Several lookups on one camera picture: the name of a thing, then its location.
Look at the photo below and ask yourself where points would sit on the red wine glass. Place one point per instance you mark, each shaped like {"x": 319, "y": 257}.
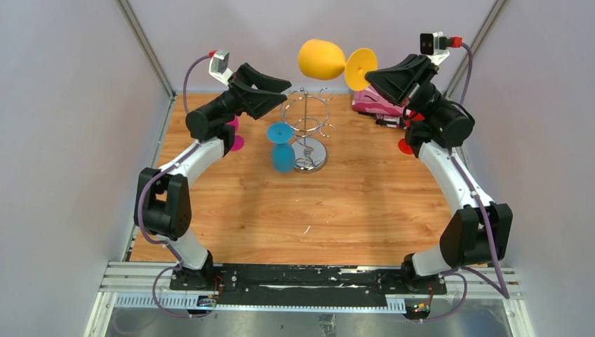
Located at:
{"x": 405, "y": 122}

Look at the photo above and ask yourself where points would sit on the blue wine glass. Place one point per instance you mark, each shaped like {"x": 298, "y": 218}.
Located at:
{"x": 282, "y": 154}

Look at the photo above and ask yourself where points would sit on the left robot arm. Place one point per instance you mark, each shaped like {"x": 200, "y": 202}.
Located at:
{"x": 163, "y": 207}

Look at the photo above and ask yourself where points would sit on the pink camouflage cloth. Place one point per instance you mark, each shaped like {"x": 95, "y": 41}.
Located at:
{"x": 369, "y": 102}

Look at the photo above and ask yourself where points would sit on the chrome wine glass rack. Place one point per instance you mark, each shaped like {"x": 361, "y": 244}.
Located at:
{"x": 311, "y": 154}

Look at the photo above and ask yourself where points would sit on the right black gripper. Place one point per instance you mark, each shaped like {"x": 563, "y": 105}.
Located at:
{"x": 397, "y": 82}

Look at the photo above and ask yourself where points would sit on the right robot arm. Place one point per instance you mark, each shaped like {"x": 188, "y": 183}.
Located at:
{"x": 478, "y": 231}

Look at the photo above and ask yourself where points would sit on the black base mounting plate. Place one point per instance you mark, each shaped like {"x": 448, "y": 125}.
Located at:
{"x": 327, "y": 286}

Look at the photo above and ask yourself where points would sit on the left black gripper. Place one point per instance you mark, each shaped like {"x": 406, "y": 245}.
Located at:
{"x": 258, "y": 102}

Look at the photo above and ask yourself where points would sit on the magenta wine glass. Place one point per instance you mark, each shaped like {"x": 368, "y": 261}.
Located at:
{"x": 239, "y": 141}

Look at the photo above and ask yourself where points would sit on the yellow wine glass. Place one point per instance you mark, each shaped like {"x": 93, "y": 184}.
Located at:
{"x": 324, "y": 60}

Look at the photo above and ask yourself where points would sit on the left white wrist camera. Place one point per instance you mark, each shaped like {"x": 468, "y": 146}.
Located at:
{"x": 218, "y": 66}

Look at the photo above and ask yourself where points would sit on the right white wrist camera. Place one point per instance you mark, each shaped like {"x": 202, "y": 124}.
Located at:
{"x": 434, "y": 46}

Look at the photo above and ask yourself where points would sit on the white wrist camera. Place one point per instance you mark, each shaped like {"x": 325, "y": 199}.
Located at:
{"x": 218, "y": 66}
{"x": 434, "y": 46}

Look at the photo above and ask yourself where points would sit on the aluminium frame rail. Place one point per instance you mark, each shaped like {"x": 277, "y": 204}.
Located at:
{"x": 156, "y": 299}

